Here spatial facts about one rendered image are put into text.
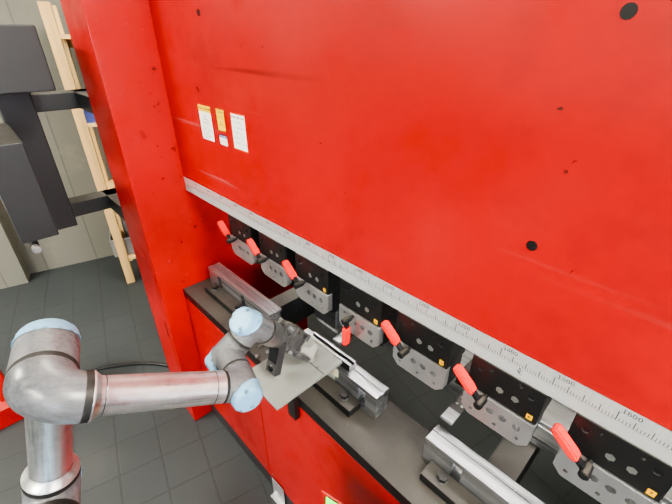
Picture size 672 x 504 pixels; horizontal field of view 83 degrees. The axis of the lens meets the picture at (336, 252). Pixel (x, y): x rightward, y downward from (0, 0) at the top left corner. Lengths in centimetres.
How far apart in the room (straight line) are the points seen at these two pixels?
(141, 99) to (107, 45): 19
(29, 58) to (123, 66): 28
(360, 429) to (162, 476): 133
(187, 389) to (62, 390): 22
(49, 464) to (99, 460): 140
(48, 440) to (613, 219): 115
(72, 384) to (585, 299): 89
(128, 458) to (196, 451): 34
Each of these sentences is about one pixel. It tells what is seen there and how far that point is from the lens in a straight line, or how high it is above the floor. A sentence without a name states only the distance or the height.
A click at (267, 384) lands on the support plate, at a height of 100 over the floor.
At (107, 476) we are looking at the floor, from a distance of 249.
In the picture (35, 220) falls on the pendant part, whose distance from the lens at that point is 181.
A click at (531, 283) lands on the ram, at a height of 155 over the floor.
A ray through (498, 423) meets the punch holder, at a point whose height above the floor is 120.
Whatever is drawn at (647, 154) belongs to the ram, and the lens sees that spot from 64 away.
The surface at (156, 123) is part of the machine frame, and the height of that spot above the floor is 163.
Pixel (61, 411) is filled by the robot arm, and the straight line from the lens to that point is 88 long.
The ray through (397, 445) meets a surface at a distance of 127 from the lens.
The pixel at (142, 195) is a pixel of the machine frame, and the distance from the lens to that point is 173.
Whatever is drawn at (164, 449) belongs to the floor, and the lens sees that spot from 247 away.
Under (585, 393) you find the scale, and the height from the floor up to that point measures 139.
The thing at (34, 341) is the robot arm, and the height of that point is 140.
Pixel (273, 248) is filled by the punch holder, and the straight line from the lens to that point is 128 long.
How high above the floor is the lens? 192
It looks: 30 degrees down
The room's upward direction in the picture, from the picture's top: straight up
